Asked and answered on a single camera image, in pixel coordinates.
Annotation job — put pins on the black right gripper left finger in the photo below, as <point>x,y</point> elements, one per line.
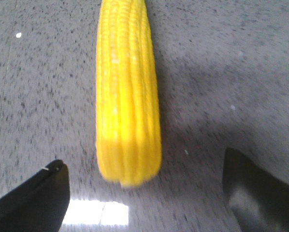
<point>40,203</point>

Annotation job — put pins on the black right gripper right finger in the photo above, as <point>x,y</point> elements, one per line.
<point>258,200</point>

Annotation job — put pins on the yellow corn cob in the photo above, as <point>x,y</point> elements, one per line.
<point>128,135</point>

